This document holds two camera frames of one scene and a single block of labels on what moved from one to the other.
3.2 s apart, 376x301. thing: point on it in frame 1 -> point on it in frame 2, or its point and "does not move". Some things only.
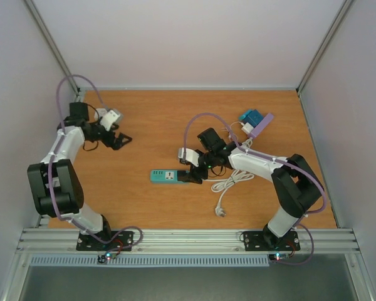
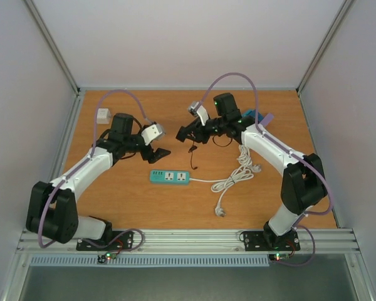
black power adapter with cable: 195,175 -> 183,135
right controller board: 277,256 does not move
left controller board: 103,258 does not move
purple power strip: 261,125 does not move
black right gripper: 197,175 -> 200,135
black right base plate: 267,241 does not move
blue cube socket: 252,117 does not move
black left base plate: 105,241 does not move
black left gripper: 117,144 -> 155,156
